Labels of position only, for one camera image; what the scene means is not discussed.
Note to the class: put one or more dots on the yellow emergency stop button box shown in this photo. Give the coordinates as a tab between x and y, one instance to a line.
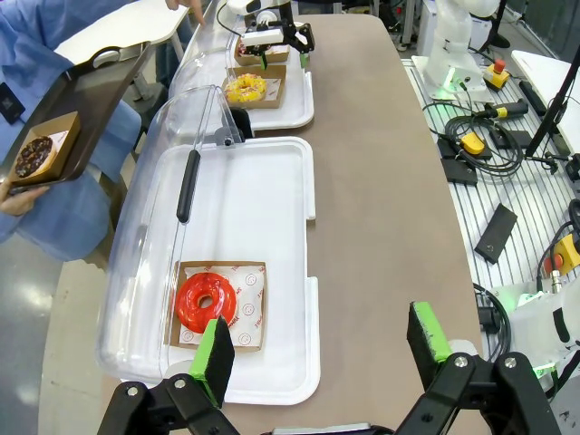
566	256
496	74

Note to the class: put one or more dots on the black flat rectangular box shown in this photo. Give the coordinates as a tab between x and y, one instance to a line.
460	171
496	233

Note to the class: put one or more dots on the yellow enabling switch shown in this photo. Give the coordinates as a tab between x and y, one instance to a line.
473	146

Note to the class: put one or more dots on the black serving tray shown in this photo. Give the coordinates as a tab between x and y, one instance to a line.
99	104

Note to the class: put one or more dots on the brown cardboard donut tray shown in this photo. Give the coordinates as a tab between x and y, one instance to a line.
276	86
278	55
68	136
265	308

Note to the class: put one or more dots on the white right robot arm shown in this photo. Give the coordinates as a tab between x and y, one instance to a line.
453	45

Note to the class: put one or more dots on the white side table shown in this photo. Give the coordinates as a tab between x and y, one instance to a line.
127	31

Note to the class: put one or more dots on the person's right forearm blue sleeve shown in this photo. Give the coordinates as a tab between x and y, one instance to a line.
59	235

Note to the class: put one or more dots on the white printed liner paper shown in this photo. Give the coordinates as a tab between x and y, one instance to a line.
61	138
273	88
251	290

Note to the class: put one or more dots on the chocolate glazed donut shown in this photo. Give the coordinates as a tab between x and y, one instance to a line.
34	156

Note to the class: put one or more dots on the person's right hand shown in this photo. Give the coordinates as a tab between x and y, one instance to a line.
18	199

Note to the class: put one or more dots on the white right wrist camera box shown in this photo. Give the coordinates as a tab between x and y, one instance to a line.
265	37

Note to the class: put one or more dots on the aluminium slotted mounting plate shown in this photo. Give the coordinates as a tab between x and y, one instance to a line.
516	199

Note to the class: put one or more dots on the black tripod pole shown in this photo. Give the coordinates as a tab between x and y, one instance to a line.
553	104

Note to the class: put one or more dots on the person's left hand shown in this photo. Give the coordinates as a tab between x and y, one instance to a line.
192	9

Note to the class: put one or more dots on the black handheld device yellow label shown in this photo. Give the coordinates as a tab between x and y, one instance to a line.
507	109

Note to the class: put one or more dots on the person torso in blue shirt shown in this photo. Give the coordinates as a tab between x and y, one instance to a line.
41	45

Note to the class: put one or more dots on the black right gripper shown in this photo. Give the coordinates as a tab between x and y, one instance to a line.
301	38

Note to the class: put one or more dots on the clear display case lid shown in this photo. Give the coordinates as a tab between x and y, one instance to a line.
204	59
149	204

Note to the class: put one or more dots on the yellow sprinkled donut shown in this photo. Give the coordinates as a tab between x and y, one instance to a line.
235	88

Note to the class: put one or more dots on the white display case base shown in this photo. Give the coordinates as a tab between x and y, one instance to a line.
296	104
254	217

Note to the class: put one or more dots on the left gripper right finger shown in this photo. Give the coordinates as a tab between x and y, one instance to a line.
435	335

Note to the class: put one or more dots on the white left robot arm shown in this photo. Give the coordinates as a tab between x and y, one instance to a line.
539	326

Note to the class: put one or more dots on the black hanging name tag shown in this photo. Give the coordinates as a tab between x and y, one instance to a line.
10	103

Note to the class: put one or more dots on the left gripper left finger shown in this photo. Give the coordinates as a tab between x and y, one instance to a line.
213	358

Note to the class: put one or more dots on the dark purple sprinkled donut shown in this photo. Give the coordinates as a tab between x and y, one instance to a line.
242	47

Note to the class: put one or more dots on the red glazed donut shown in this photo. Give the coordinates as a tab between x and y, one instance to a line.
190	299

